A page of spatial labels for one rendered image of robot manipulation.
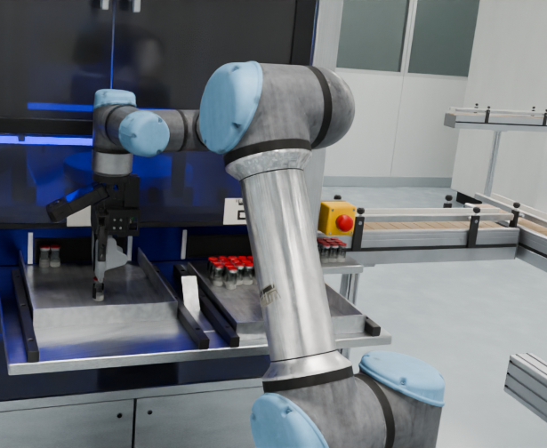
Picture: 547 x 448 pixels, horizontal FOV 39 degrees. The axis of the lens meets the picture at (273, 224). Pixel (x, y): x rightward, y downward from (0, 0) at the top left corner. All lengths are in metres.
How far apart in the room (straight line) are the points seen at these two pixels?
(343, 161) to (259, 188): 6.12
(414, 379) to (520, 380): 1.40
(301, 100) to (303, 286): 0.24
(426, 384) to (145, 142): 0.62
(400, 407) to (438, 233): 1.16
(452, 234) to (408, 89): 5.18
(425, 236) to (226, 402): 0.69
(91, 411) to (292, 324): 0.95
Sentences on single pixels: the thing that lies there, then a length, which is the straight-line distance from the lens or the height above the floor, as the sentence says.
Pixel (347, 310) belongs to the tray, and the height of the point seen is 0.90.
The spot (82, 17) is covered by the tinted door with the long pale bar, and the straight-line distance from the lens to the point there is 1.61.
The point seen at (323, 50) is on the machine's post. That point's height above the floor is 1.39.
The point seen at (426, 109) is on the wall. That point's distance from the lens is 7.42.
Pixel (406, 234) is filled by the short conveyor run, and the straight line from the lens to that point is 2.09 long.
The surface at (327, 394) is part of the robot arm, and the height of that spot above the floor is 1.02.
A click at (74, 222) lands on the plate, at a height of 1.00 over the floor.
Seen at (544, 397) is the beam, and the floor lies 0.50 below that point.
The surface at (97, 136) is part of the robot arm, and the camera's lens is 1.46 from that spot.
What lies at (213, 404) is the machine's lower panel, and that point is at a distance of 1.91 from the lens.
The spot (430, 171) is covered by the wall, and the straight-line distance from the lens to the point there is 7.57.
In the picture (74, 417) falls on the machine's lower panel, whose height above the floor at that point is 0.55.
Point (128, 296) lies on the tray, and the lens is 1.59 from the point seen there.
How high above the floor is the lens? 1.45
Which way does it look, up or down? 15 degrees down
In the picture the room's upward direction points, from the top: 5 degrees clockwise
